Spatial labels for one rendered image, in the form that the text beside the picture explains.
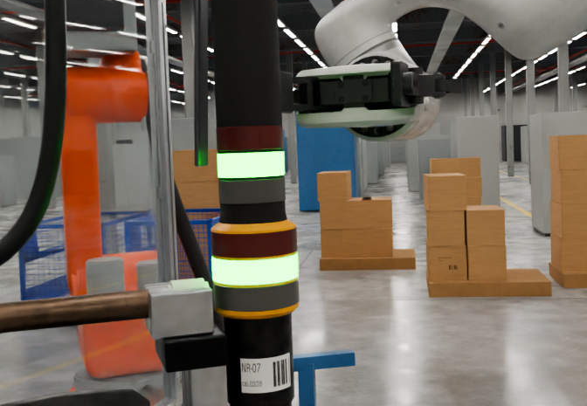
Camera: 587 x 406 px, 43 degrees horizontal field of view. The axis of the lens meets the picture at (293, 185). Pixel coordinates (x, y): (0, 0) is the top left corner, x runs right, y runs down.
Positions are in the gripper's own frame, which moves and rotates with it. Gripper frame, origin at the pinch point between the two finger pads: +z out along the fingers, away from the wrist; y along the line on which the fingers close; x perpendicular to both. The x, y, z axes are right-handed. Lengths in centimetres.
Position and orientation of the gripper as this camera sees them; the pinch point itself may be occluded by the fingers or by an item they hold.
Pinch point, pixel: (335, 87)
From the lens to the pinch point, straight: 55.8
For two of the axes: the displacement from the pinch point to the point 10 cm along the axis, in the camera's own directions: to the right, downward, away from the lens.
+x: -0.4, -10.0, -0.6
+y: -9.5, 0.2, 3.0
